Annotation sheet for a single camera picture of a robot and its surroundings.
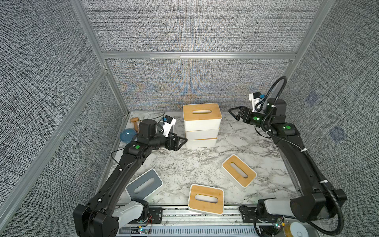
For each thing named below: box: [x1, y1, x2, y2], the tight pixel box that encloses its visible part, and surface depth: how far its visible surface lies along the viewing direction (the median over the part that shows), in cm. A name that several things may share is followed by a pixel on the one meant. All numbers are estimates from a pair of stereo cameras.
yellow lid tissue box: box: [184, 128, 221, 141], surface depth 90 cm
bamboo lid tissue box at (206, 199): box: [188, 183, 225, 216], surface depth 76 cm
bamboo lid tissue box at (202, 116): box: [182, 102, 223, 131], surface depth 82 cm
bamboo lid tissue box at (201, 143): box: [186, 137, 218, 149], surface depth 99 cm
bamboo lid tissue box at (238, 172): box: [220, 154, 258, 191], surface depth 85 cm
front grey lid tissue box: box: [125, 168, 164, 200], surface depth 81 cm
